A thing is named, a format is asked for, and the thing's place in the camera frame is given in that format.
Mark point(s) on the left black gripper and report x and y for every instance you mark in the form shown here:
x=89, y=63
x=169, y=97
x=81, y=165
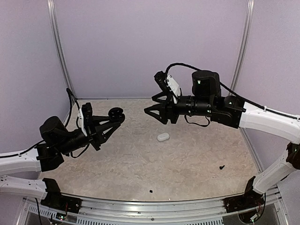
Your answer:
x=95, y=133

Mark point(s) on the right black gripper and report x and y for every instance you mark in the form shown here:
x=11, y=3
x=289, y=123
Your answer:
x=166, y=106

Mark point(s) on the black round charging case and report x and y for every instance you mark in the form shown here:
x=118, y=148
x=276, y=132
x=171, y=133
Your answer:
x=116, y=114

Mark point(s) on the white earbud charging case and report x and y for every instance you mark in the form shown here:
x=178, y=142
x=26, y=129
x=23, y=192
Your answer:
x=163, y=137

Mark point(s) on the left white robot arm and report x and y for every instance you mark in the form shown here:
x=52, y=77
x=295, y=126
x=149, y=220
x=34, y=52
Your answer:
x=48, y=154

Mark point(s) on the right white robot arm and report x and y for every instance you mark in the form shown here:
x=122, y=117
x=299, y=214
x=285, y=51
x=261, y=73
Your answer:
x=233, y=111

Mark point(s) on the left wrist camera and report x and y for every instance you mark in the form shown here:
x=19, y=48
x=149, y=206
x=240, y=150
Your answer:
x=85, y=114

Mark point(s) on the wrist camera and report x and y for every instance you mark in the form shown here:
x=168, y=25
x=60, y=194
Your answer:
x=85, y=114
x=168, y=84

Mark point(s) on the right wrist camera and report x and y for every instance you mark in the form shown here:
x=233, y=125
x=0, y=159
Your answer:
x=168, y=84

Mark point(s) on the left aluminium frame post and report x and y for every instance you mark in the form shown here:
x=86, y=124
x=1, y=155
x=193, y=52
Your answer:
x=58, y=44

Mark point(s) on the aluminium frame post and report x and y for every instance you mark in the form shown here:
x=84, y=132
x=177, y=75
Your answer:
x=244, y=43
x=58, y=44

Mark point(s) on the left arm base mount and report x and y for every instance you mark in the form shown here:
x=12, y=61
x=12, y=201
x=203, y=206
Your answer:
x=63, y=203

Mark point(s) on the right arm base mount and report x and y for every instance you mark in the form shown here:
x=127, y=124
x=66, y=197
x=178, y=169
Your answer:
x=241, y=202

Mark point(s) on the right aluminium frame post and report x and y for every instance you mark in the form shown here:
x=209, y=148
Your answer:
x=244, y=43

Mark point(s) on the front aluminium rail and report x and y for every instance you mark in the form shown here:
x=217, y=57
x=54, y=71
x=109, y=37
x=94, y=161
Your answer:
x=94, y=211

